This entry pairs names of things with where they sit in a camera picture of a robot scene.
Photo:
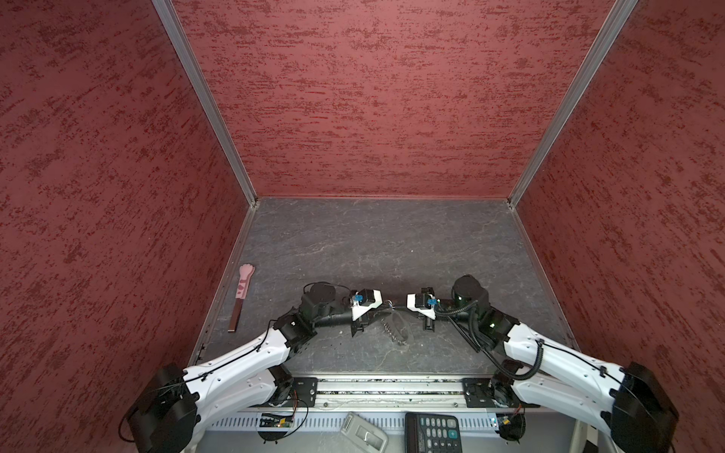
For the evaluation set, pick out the pink paw back scratcher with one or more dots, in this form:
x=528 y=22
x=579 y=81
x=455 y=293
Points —
x=246 y=271

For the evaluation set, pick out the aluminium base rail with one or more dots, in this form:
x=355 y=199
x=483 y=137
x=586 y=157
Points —
x=337 y=392

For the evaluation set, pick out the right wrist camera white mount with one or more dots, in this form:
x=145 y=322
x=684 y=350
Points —
x=424 y=300

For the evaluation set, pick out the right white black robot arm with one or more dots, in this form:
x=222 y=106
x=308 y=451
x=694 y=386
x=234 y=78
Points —
x=626 y=403

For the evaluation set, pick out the grey plastic device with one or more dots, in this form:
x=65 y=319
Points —
x=364 y=435

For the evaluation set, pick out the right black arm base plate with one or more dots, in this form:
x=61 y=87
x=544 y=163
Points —
x=490 y=394

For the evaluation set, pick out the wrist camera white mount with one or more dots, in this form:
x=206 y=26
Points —
x=364 y=301
x=424 y=300

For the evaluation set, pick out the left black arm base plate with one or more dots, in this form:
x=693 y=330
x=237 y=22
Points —
x=294 y=391

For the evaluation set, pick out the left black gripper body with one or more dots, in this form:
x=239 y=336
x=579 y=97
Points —
x=359 y=317

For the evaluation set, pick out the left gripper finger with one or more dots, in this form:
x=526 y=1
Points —
x=378 y=313
x=359 y=325

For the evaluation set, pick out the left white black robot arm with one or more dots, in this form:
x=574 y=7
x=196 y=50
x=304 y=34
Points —
x=177 y=406

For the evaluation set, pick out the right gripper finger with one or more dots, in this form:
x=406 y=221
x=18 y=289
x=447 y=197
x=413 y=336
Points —
x=414 y=310
x=428 y=324

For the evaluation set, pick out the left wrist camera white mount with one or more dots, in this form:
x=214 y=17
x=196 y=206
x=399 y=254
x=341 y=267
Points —
x=364 y=301

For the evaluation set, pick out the black desk calculator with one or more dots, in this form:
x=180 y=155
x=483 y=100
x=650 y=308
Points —
x=432 y=433

